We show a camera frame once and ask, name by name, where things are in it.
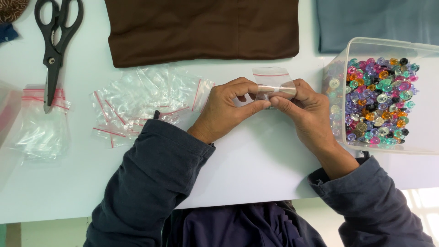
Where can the pile of clear zip bags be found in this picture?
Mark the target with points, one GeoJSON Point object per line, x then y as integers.
{"type": "Point", "coordinates": [144, 103]}

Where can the stack of clear zip bags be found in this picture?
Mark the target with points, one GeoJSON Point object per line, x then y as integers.
{"type": "Point", "coordinates": [41, 127]}

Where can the person's dark blue clothing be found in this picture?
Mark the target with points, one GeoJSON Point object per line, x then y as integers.
{"type": "Point", "coordinates": [240, 224]}

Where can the black kitchen scissors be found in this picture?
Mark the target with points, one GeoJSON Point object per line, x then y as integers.
{"type": "Point", "coordinates": [56, 41]}

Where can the small clear zip bag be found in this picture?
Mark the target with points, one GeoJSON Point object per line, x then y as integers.
{"type": "Point", "coordinates": [272, 80]}

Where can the brown patterned cloth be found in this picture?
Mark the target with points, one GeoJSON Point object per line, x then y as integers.
{"type": "Point", "coordinates": [12, 8]}

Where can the clear plastic bag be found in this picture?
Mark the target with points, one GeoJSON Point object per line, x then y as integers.
{"type": "Point", "coordinates": [7, 109]}

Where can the folded grey-blue cloth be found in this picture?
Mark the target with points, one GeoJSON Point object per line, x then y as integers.
{"type": "Point", "coordinates": [377, 22]}

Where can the dark blue cloth scrap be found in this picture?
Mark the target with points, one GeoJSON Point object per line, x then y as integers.
{"type": "Point", "coordinates": [7, 32]}

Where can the heap of colourful plastic buttons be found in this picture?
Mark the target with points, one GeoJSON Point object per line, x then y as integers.
{"type": "Point", "coordinates": [379, 101]}

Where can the person's right hand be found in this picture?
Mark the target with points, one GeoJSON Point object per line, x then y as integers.
{"type": "Point", "coordinates": [305, 109]}

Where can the person's left hand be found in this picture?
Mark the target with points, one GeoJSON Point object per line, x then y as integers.
{"type": "Point", "coordinates": [219, 113]}

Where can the clear plastic container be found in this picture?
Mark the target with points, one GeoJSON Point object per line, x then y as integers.
{"type": "Point", "coordinates": [394, 99]}

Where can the folded brown cloth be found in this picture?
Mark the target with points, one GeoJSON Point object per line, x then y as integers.
{"type": "Point", "coordinates": [202, 29]}

